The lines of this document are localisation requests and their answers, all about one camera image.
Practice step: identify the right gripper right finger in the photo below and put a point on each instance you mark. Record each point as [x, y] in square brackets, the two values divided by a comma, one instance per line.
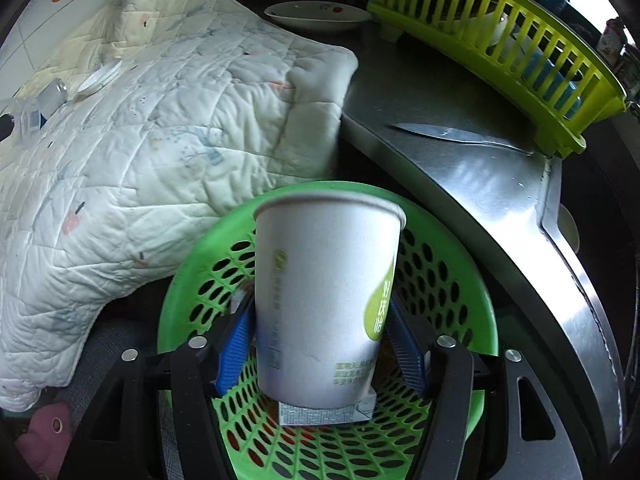
[494, 406]

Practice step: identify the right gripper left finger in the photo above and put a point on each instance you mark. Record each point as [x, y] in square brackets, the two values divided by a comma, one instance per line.
[121, 433]

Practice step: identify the white paper cup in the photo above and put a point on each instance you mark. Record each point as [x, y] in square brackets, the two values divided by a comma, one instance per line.
[325, 265]

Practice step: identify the blue white milk carton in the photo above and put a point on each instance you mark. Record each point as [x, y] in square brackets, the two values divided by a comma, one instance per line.
[295, 416]

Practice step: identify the white plastic cup lid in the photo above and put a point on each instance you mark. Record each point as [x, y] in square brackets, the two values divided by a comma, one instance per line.
[99, 79]

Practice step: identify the orange drink plastic bottle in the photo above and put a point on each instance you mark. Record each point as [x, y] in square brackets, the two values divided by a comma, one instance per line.
[21, 120]

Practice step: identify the blue silver beer can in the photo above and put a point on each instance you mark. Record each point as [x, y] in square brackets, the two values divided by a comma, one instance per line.
[52, 97]

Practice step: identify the pink sleeve forearm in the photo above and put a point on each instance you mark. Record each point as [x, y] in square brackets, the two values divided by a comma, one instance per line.
[45, 443]

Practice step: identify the green perforated trash basket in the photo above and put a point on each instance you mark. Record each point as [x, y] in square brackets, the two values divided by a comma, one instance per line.
[435, 277]

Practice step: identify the steel kitchen knife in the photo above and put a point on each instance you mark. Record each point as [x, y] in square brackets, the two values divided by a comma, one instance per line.
[459, 136]

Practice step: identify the lime green dish rack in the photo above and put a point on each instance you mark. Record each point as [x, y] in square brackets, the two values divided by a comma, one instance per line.
[525, 53]

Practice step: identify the white quilted blanket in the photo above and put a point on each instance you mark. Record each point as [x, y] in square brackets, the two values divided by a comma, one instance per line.
[211, 107]

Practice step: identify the white ceramic plate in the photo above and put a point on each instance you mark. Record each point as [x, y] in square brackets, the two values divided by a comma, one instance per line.
[317, 16]

